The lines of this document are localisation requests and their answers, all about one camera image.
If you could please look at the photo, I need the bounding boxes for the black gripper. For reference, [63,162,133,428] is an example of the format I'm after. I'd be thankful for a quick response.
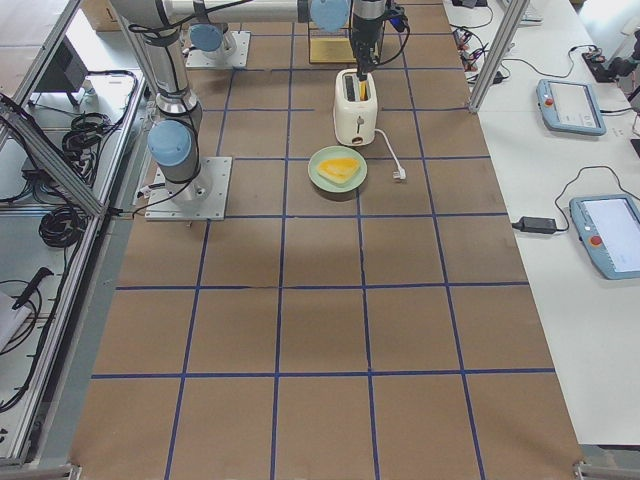
[350,13,387,82]

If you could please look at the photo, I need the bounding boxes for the white two-slot toaster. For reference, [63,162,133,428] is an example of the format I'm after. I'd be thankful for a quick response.
[333,69,378,146]

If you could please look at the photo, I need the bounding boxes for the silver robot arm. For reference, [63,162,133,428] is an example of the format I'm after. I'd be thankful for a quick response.
[112,1,409,146]
[188,23,236,55]

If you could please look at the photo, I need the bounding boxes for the orange toast slice in toaster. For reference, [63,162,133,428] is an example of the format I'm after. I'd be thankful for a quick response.
[358,79,368,101]

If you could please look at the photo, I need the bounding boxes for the light wooden shelf board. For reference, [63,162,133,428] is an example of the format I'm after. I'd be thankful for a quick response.
[309,38,356,64]

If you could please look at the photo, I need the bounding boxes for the light green round plate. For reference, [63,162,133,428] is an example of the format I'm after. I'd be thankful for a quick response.
[308,146,368,193]

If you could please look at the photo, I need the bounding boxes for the triangular toast on plate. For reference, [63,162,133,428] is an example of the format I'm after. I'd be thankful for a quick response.
[316,157,360,184]

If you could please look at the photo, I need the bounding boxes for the blue teach pendant far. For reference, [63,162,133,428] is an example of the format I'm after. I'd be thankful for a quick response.
[536,79,607,136]

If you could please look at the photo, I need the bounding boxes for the blue teach pendant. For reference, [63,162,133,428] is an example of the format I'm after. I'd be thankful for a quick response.
[536,79,607,136]
[569,194,639,280]

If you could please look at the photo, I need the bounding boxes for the black power adapter brick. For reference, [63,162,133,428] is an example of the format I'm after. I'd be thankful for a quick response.
[512,216,558,235]

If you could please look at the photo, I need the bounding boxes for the blue teach pendant near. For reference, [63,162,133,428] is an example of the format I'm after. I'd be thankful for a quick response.
[569,194,639,280]

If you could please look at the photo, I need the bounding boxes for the black wire basket shelf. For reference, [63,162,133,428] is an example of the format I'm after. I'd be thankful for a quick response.
[307,24,356,65]

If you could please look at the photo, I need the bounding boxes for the white power cord with plug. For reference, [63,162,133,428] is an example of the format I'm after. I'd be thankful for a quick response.
[373,128,409,183]

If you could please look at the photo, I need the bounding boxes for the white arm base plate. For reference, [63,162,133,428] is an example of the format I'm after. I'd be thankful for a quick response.
[144,157,232,221]
[186,26,251,70]

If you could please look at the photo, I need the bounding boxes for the aluminium frame post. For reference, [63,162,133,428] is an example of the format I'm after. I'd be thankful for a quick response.
[468,0,529,113]

